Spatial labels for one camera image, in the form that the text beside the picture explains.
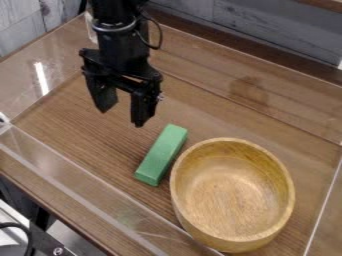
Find black metal mount plate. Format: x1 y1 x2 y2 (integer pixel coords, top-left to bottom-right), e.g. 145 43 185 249
29 223 78 256

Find black cable lower left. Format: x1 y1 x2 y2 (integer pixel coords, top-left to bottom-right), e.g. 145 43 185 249
0 222 38 256

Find brown wooden bowl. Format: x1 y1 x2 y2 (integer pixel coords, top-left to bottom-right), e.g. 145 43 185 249
170 137 296 253

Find clear acrylic tray wall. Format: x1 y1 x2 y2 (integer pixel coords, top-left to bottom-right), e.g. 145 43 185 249
0 113 224 256

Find green rectangular block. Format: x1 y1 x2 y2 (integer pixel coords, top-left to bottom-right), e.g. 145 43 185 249
134 124 189 186

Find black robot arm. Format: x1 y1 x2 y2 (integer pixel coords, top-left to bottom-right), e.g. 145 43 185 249
79 0 164 127

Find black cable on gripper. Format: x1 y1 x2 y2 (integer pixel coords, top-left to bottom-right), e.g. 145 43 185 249
135 14 165 51

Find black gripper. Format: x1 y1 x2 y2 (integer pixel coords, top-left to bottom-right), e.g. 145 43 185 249
79 19 164 128

